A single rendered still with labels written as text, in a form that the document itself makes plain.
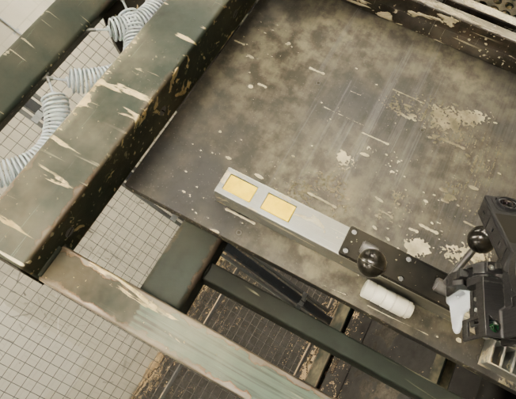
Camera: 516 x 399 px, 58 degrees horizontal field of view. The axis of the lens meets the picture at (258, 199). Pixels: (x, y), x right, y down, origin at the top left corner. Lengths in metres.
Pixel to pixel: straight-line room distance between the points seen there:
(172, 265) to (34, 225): 0.22
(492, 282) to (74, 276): 0.55
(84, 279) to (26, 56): 0.73
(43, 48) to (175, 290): 0.77
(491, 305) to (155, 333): 0.43
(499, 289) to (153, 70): 0.60
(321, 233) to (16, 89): 0.85
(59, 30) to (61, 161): 0.65
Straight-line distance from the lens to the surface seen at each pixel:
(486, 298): 0.54
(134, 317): 0.70
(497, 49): 1.05
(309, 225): 0.74
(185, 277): 0.79
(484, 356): 0.80
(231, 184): 0.76
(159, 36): 0.86
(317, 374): 1.87
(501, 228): 0.55
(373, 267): 0.62
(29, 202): 0.74
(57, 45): 1.34
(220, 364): 0.68
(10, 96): 1.28
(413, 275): 0.75
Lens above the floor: 1.91
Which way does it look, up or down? 19 degrees down
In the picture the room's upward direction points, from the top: 52 degrees counter-clockwise
